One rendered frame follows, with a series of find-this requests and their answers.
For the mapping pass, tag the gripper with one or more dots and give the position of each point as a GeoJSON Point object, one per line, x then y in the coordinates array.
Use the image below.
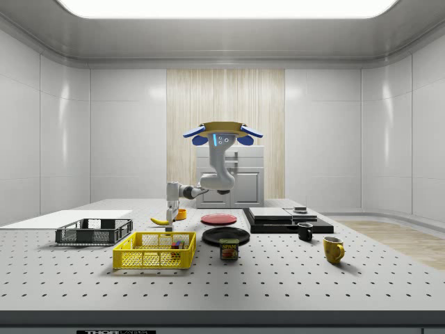
{"type": "Point", "coordinates": [169, 216]}

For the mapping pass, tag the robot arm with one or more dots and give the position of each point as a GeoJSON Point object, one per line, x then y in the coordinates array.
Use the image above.
{"type": "Point", "coordinates": [218, 163]}

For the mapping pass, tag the yellow bowl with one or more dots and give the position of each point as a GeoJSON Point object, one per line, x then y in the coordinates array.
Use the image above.
{"type": "Point", "coordinates": [181, 215]}

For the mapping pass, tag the banana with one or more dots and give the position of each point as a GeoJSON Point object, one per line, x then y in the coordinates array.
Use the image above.
{"type": "Point", "coordinates": [158, 221]}

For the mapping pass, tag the puzzle cube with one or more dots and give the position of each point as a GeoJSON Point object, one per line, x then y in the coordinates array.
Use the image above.
{"type": "Point", "coordinates": [177, 245]}

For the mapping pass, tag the yellow basket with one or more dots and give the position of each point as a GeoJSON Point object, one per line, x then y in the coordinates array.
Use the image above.
{"type": "Point", "coordinates": [153, 259]}

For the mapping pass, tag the red plate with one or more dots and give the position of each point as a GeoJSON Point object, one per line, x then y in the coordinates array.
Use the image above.
{"type": "Point", "coordinates": [218, 218]}

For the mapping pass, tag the black plate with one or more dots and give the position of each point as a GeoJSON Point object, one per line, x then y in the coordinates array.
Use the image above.
{"type": "Point", "coordinates": [215, 234]}

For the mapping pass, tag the flat-sided can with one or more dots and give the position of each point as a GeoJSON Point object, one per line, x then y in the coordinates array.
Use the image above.
{"type": "Point", "coordinates": [229, 250]}

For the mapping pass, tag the dark grey basket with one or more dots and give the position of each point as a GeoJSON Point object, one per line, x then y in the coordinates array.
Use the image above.
{"type": "Point", "coordinates": [94, 236]}

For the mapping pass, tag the white cabinet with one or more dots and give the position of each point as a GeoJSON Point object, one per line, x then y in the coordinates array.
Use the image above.
{"type": "Point", "coordinates": [248, 184]}

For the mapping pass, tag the white board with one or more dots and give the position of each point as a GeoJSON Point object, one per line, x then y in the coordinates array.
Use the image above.
{"type": "Point", "coordinates": [66, 217]}

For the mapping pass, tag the black stove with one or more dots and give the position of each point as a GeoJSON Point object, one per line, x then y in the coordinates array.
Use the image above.
{"type": "Point", "coordinates": [274, 222]}

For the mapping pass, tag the black mug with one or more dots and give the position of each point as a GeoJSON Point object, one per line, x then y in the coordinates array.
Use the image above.
{"type": "Point", "coordinates": [304, 233]}

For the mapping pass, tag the yellow mug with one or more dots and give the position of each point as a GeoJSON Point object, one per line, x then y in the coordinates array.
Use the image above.
{"type": "Point", "coordinates": [332, 250]}

